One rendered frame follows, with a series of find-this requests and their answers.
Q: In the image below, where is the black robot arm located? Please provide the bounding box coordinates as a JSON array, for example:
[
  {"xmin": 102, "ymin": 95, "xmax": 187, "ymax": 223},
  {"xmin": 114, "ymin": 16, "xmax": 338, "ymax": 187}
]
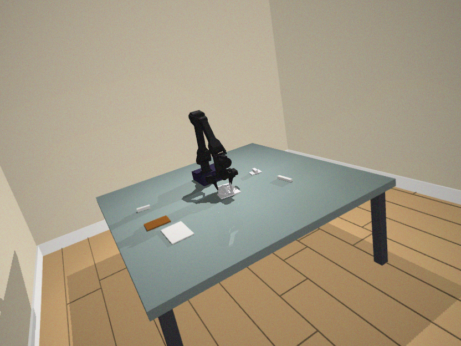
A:
[{"xmin": 188, "ymin": 110, "xmax": 233, "ymax": 180}]

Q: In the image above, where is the orange flat rectangular plate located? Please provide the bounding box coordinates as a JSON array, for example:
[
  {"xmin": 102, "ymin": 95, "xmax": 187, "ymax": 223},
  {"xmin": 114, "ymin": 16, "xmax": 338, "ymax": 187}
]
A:
[{"xmin": 144, "ymin": 215, "xmax": 171, "ymax": 231}]

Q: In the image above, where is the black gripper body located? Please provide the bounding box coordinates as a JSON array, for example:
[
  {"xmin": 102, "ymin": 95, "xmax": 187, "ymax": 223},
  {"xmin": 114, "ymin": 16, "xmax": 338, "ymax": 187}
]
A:
[{"xmin": 206, "ymin": 166, "xmax": 238, "ymax": 184}]

